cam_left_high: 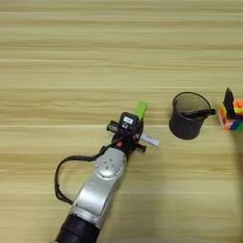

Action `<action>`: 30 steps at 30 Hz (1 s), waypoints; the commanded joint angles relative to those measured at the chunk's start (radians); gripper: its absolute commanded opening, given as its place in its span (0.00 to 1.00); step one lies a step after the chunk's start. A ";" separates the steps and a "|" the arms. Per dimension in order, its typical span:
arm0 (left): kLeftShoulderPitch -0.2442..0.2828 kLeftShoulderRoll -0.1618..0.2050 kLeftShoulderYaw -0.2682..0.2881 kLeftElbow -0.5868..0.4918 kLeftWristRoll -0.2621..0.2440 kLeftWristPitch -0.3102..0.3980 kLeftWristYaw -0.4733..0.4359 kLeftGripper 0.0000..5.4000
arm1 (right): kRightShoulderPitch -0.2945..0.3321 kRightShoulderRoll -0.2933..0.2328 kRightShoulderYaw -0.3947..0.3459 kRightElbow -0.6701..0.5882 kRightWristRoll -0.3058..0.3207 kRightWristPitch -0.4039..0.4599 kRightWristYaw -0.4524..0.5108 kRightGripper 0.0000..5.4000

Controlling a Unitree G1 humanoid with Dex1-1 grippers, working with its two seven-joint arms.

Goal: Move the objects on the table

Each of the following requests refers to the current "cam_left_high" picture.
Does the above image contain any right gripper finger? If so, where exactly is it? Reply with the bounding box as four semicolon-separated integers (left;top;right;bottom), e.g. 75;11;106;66
222;86;236;118

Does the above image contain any left gripper small black box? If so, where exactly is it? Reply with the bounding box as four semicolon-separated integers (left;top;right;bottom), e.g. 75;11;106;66
119;111;140;131

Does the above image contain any black pen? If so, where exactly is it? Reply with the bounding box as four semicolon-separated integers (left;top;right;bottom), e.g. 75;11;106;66
181;108;216;120

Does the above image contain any black mesh pen cup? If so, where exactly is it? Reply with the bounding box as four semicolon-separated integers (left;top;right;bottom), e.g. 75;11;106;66
168;91;212;141

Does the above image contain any white marker with black cap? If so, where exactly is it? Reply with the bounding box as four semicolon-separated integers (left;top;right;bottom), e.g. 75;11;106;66
139;132;160;148

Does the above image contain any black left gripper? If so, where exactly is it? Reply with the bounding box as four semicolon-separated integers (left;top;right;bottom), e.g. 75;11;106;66
106;117;148;159

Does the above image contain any green rectangular block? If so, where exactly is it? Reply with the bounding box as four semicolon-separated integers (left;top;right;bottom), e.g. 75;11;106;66
135;101;149;122

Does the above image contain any multicolour puzzle cube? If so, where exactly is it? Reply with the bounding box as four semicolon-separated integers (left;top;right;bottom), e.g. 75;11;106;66
216;99;243;132

